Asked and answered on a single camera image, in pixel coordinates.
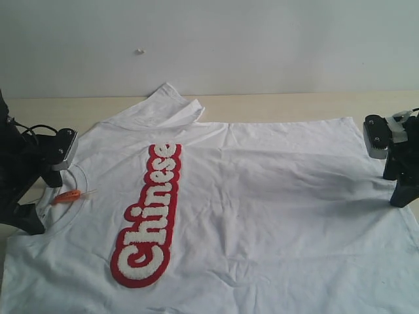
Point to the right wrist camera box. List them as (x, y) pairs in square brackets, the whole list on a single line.
[(377, 137)]

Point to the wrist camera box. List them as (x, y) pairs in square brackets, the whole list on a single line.
[(377, 137), (63, 148)]

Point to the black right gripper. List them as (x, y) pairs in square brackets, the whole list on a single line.
[(404, 157)]

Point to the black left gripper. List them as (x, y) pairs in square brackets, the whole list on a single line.
[(24, 159)]

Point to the white t-shirt red lettering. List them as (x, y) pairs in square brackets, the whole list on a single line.
[(194, 217)]

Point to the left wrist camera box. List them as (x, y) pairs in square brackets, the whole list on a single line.
[(63, 148)]

